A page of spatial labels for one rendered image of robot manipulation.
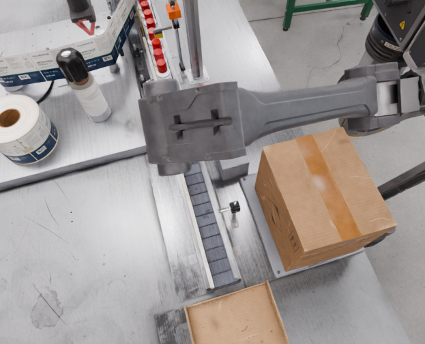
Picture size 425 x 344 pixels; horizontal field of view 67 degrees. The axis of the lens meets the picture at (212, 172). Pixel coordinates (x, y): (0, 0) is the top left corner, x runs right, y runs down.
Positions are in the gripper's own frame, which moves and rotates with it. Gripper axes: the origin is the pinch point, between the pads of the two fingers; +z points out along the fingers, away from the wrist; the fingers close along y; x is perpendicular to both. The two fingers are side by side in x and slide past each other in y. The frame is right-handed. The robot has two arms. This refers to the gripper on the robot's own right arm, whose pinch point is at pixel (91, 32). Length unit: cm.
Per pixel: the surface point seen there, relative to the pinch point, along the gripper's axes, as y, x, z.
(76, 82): 9.0, -9.3, 9.8
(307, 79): -53, 131, 116
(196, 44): -5.0, 34.8, 17.8
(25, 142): 19.2, -31.2, 20.4
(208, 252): 70, 17, 31
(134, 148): 25.1, 1.8, 31.3
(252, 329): 94, 23, 35
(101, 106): 8.3, -5.7, 24.5
